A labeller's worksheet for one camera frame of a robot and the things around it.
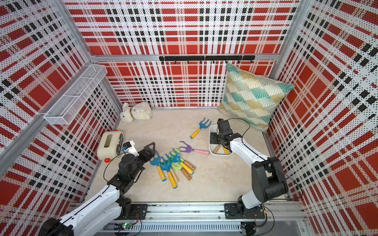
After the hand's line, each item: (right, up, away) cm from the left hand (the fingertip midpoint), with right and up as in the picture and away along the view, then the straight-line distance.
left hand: (153, 145), depth 83 cm
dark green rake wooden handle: (+8, -10, +7) cm, 15 cm away
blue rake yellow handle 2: (0, -11, +7) cm, 13 cm away
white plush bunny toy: (-16, +22, +21) cm, 35 cm away
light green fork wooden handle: (+13, -14, +5) cm, 20 cm away
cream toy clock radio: (-28, 0, +5) cm, 29 cm away
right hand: (+38, +4, +7) cm, 39 cm away
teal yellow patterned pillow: (+59, +28, +7) cm, 66 cm away
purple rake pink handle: (+20, -5, +13) cm, 24 cm away
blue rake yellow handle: (+29, +11, +25) cm, 40 cm away
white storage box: (+42, -5, +13) cm, 45 cm away
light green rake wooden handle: (+38, -5, +12) cm, 40 cm away
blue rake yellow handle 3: (+7, -14, +5) cm, 16 cm away
